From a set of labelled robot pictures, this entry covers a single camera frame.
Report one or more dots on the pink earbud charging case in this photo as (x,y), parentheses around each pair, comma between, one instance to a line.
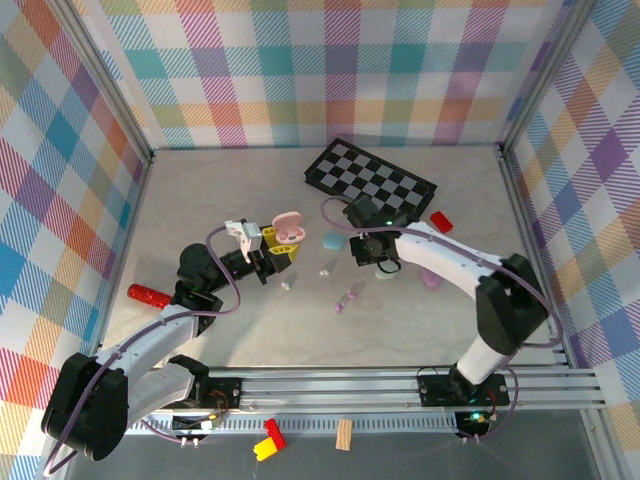
(287,222)

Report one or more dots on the small wooden block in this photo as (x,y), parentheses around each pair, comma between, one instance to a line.
(344,434)

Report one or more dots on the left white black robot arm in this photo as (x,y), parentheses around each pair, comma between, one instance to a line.
(150,335)

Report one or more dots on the red toy brick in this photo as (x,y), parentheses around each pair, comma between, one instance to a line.
(275,431)

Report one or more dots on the purple earbud charging case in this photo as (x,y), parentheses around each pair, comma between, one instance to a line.
(431,282)

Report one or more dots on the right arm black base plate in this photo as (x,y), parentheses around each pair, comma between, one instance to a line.
(435,392)

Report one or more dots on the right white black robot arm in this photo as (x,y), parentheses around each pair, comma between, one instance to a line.
(440,255)

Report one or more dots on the blue earbud charging case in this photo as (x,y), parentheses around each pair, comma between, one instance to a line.
(333,241)

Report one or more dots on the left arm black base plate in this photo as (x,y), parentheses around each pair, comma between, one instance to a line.
(225,395)

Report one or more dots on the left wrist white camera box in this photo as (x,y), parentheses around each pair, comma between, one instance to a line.
(245,231)

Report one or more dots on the mint green earbud charging case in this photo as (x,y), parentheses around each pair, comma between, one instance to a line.
(386,276)

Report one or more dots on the aluminium frame post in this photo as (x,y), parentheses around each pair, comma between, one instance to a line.
(100,80)
(550,75)

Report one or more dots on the black grey chessboard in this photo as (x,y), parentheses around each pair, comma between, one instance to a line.
(350,170)

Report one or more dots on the aluminium side rail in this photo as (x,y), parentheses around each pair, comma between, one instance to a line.
(525,225)
(132,225)

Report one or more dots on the red rectangular block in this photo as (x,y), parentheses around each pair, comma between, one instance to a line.
(441,222)

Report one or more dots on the long aluminium base rail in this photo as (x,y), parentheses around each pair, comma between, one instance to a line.
(325,390)

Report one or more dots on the yellow toy brick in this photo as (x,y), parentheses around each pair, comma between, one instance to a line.
(264,447)

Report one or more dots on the red glitter tube grey cap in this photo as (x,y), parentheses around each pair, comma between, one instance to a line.
(147,295)

